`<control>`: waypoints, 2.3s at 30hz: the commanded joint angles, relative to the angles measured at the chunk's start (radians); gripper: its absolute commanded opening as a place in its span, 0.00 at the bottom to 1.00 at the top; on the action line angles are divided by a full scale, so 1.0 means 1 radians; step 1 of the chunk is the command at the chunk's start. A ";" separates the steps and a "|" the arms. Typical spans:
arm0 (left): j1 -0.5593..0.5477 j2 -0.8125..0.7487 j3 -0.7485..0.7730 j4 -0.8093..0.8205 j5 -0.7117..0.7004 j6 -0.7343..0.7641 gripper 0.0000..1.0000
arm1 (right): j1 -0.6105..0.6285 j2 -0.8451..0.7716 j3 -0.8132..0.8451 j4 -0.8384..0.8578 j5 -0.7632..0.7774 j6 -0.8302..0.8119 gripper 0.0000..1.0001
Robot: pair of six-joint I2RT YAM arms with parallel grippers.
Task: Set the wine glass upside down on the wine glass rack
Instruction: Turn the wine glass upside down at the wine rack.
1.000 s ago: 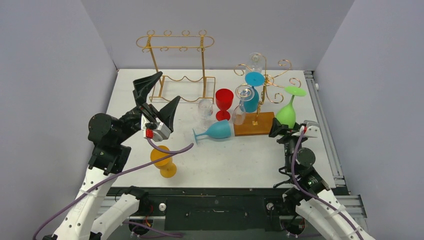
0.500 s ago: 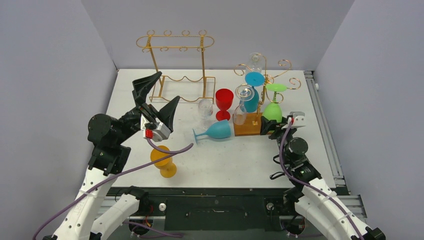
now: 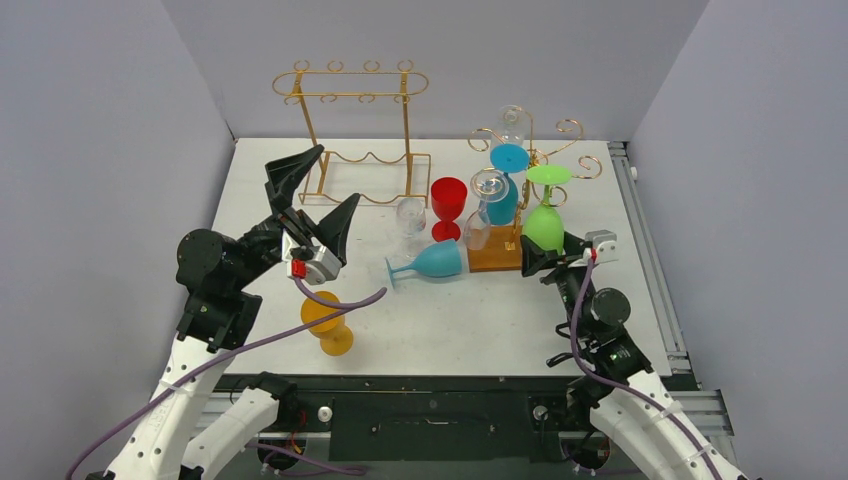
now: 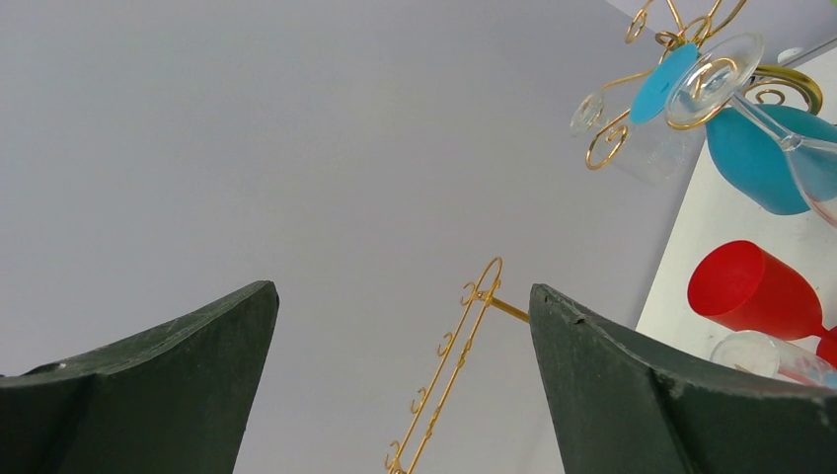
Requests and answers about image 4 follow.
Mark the blue plastic goblet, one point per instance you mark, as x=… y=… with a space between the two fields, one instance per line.
x=745 y=131

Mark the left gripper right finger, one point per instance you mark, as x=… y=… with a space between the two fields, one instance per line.
x=621 y=402

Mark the small clear front wine glass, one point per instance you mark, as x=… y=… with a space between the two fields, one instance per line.
x=752 y=104

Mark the clear glass near red goblet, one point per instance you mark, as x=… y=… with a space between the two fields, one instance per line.
x=763 y=355

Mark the red plastic goblet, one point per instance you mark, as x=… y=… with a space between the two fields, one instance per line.
x=741 y=286

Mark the clear patterned wine glass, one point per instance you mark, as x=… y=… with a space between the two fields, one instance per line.
x=650 y=152

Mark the tall gold wire glass rack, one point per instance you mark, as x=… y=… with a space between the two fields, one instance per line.
x=479 y=298

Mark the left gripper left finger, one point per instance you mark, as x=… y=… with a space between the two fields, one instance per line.
x=175 y=398

